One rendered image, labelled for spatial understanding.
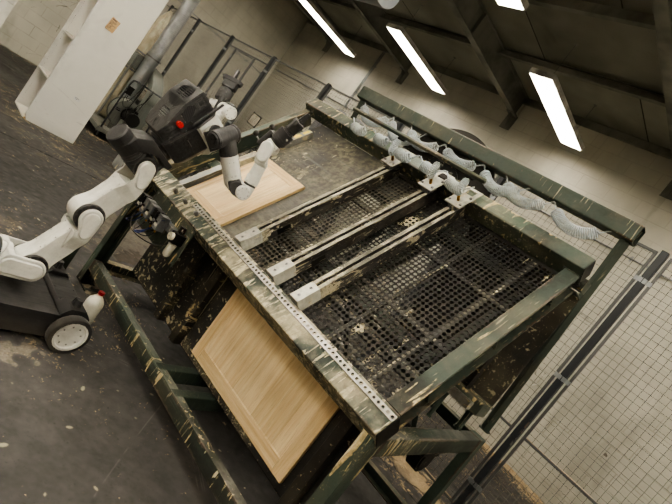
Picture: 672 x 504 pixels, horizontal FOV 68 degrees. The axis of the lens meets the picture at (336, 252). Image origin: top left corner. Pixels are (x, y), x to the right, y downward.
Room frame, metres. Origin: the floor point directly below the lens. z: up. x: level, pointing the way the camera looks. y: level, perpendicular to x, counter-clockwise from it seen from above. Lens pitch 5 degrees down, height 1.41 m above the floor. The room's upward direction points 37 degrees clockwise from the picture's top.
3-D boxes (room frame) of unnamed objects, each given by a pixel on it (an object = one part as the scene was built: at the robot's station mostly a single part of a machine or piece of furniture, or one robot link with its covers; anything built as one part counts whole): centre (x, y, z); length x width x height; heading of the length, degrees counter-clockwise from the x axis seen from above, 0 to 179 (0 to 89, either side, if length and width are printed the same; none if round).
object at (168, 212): (2.67, 0.89, 0.69); 0.50 x 0.14 x 0.24; 53
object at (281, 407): (2.35, -0.06, 0.52); 0.90 x 0.02 x 0.55; 53
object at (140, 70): (7.70, 4.08, 1.10); 1.37 x 0.70 x 2.20; 49
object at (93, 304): (2.66, 0.91, 0.10); 0.10 x 0.10 x 0.20
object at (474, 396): (2.65, -0.78, 1.38); 0.70 x 0.15 x 0.85; 53
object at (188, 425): (2.93, -0.06, 0.41); 2.20 x 1.38 x 0.83; 53
